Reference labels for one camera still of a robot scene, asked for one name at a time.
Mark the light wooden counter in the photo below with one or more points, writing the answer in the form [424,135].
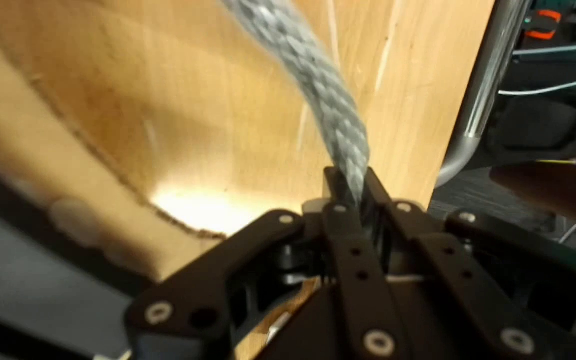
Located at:
[188,101]

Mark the orange and black clamp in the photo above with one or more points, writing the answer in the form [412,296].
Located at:
[542,25]

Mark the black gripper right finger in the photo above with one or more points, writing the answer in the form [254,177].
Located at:
[500,280]

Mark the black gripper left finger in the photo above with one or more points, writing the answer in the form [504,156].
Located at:
[235,287]

